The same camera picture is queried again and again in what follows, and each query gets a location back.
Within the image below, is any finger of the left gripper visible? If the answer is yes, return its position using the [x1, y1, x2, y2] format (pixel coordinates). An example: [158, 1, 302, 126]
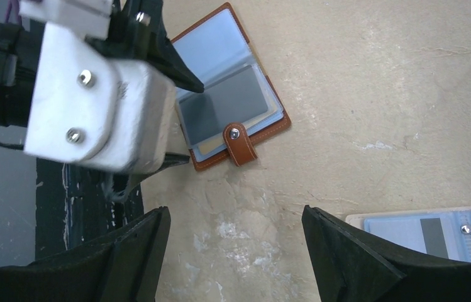
[106, 1, 204, 93]
[158, 152, 191, 171]

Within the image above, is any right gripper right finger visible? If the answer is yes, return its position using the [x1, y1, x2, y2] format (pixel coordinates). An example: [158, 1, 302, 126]
[301, 205, 471, 301]

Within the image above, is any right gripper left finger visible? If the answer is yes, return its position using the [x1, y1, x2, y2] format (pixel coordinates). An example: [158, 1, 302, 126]
[0, 207, 171, 301]

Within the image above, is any tan leather card holder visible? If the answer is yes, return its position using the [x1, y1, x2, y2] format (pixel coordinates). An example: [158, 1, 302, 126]
[173, 3, 291, 171]

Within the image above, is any blue card white tray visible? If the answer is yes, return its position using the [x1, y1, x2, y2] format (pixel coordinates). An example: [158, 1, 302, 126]
[345, 206, 471, 262]

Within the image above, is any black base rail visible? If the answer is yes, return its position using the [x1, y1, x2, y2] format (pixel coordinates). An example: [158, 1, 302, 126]
[35, 159, 144, 260]

